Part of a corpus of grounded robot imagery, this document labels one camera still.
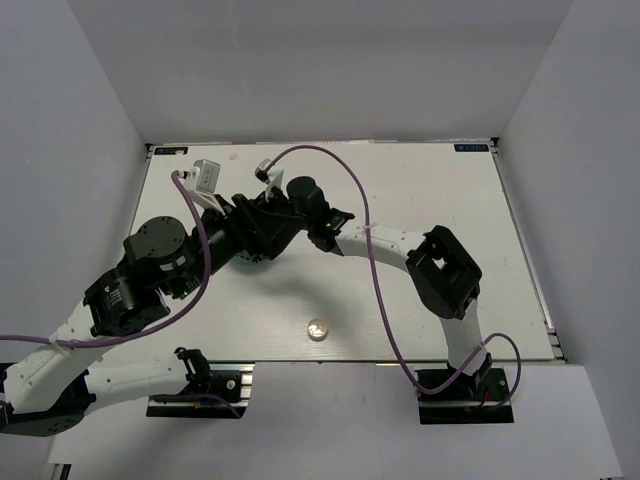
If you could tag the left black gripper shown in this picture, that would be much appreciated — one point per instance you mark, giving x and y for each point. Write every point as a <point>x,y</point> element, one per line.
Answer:
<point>271,232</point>

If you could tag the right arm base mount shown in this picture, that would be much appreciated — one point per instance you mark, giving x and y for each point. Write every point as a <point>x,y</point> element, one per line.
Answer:
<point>457,405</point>

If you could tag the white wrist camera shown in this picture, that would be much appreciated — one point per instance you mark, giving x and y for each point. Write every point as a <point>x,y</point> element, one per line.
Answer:
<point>269,175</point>
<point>201,181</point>

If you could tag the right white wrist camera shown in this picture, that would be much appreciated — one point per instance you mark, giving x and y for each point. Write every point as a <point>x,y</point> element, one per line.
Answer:
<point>269,175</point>

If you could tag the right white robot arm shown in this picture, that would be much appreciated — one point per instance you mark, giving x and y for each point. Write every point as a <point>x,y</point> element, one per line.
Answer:
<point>445,276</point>

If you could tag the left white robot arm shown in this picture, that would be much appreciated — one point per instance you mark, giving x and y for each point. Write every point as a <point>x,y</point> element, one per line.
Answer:
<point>55,387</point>

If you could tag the teal round organizer container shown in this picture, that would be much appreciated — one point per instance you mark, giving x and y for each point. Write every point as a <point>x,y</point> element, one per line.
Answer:
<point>253,262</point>

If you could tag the small round cream jar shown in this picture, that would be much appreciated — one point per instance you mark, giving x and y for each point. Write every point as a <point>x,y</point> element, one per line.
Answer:
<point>318,330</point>

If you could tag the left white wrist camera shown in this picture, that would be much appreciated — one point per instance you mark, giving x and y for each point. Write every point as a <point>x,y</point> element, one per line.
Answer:
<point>201,181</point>

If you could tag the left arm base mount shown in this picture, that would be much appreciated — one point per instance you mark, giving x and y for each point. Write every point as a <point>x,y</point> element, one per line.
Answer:
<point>213,390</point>

